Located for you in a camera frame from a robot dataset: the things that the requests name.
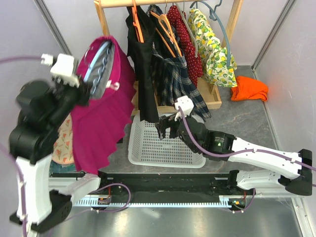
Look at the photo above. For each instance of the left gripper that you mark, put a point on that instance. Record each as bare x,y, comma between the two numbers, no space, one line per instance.
84,91

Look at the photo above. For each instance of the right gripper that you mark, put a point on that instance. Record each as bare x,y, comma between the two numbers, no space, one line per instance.
165,122

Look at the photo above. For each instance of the magenta pleated skirt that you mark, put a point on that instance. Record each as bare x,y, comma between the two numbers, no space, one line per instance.
99,126

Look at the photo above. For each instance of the light blue hanger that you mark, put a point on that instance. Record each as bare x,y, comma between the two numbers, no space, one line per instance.
97,74

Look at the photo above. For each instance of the black skirt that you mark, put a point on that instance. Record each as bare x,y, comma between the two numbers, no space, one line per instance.
141,54

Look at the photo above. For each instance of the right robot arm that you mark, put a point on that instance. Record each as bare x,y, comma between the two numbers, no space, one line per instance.
290,170

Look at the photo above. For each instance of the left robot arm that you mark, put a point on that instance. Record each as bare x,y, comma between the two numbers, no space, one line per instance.
43,110

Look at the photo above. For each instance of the navy plaid skirt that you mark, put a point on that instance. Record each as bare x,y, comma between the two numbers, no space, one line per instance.
169,70

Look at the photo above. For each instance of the grey hanger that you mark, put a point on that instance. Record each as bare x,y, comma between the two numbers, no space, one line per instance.
188,24

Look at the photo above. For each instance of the blue-grey hanger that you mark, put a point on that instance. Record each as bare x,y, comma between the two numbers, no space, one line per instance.
214,17

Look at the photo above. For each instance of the white plastic laundry basket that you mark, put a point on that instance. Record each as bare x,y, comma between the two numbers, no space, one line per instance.
145,148

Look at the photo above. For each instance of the wooden clothes rack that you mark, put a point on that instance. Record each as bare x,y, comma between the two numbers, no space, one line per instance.
209,92

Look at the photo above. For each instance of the floral tulip cloth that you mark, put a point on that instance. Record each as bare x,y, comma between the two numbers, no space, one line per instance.
63,147

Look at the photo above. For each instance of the teal plastic tub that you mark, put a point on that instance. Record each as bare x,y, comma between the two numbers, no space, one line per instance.
61,168

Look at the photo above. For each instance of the lemon print garment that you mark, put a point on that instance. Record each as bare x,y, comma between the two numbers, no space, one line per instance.
213,55

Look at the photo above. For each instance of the orange cloth on floor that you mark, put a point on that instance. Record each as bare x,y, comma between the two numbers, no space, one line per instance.
249,89

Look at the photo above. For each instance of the red polka dot garment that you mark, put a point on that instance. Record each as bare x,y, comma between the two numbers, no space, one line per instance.
193,60

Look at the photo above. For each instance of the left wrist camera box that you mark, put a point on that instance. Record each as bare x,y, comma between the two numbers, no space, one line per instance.
63,68

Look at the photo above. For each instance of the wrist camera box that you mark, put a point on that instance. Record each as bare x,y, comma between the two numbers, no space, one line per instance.
184,105
63,68

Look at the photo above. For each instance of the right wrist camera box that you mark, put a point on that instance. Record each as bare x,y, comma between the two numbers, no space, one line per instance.
184,105

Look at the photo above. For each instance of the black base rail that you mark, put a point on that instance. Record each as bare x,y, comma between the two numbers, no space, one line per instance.
167,187

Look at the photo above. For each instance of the white slotted cable duct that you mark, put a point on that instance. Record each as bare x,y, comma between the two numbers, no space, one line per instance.
94,201

